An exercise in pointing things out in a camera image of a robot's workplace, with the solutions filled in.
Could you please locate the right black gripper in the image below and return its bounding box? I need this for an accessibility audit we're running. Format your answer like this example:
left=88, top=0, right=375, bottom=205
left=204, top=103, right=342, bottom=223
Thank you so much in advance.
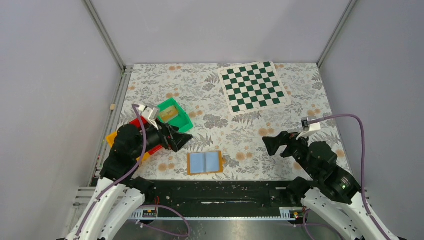
left=261, top=128, right=319, bottom=178

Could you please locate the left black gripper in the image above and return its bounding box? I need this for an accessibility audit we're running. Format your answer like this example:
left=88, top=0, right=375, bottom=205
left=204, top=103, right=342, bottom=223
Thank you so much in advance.
left=132, top=117, right=193, bottom=158

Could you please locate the orange card holder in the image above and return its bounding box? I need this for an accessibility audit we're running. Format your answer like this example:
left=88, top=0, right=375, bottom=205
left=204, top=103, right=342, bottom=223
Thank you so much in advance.
left=187, top=151, right=224, bottom=176

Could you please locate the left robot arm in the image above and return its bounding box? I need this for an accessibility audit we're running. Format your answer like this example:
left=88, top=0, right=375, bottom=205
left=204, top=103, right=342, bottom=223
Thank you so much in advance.
left=65, top=121, right=193, bottom=240

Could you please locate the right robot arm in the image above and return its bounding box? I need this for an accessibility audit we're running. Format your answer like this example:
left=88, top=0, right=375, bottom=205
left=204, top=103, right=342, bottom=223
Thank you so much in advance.
left=262, top=131, right=399, bottom=240

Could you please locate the green plastic bin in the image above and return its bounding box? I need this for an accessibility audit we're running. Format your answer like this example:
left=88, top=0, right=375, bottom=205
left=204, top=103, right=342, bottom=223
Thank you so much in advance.
left=157, top=97, right=193, bottom=133

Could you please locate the red plastic bin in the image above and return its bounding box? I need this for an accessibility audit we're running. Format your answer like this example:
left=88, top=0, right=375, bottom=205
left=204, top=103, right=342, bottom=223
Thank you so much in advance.
left=127, top=115, right=164, bottom=157

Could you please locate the green white chessboard mat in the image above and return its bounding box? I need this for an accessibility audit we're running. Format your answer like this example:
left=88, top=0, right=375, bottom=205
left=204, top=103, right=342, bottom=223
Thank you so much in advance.
left=217, top=61, right=292, bottom=116

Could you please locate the yellow plastic bin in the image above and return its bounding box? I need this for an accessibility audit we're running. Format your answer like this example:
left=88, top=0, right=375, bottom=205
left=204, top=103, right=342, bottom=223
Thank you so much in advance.
left=105, top=130, right=142, bottom=165

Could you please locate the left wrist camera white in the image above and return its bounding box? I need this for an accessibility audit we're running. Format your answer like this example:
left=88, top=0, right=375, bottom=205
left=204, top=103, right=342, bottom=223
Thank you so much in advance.
left=138, top=104, right=160, bottom=130

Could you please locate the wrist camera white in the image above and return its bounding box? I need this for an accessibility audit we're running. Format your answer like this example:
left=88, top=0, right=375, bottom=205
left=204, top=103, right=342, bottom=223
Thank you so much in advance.
left=138, top=104, right=160, bottom=130
left=296, top=119, right=322, bottom=140

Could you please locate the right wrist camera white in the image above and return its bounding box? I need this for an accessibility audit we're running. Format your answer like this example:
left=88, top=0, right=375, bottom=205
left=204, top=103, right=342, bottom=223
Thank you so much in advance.
left=296, top=119, right=322, bottom=140

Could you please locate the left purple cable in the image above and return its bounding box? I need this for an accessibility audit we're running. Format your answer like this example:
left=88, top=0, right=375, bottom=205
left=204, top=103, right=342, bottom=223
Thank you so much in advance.
left=74, top=103, right=191, bottom=239

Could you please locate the purple cable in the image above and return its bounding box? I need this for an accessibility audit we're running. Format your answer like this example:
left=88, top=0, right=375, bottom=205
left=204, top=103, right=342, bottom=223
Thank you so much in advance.
left=74, top=103, right=191, bottom=239
left=303, top=114, right=393, bottom=240

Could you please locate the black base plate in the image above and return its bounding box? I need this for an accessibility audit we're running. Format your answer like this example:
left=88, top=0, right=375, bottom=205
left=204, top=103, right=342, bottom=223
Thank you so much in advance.
left=147, top=180, right=306, bottom=212

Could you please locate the aluminium rail front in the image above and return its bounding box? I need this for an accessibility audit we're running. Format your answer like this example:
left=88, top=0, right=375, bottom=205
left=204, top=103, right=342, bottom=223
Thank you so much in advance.
left=129, top=188, right=303, bottom=222

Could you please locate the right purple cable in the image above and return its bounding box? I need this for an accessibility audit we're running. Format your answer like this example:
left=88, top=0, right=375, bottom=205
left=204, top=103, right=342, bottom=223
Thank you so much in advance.
left=303, top=114, right=393, bottom=240

